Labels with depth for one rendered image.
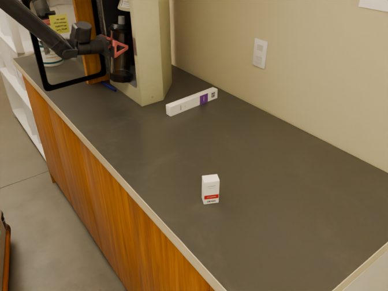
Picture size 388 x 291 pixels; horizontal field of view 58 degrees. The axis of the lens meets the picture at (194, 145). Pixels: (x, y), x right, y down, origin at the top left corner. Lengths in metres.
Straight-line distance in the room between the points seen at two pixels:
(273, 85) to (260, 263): 0.83
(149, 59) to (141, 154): 0.45
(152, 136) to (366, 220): 0.76
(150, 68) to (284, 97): 0.57
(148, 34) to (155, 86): 0.23
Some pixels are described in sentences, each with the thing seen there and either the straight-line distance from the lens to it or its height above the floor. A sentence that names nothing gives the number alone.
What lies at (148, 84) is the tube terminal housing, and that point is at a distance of 1.53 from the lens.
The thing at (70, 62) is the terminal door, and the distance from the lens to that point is 1.68.
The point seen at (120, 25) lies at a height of 1.26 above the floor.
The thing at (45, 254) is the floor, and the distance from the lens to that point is 2.28.
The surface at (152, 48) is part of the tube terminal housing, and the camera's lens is 1.49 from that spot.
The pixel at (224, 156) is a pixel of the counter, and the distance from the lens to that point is 1.21.
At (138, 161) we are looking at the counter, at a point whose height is 0.94.
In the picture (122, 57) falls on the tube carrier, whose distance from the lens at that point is 1.55.
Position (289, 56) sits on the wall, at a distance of 1.42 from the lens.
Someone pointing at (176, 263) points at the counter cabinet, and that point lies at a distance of 1.10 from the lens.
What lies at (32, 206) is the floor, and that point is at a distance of 2.63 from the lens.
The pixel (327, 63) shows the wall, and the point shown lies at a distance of 1.33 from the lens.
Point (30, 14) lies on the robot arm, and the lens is 1.36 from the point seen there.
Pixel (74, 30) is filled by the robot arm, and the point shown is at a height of 1.27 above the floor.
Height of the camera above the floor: 1.62
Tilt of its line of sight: 33 degrees down
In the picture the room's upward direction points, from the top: straight up
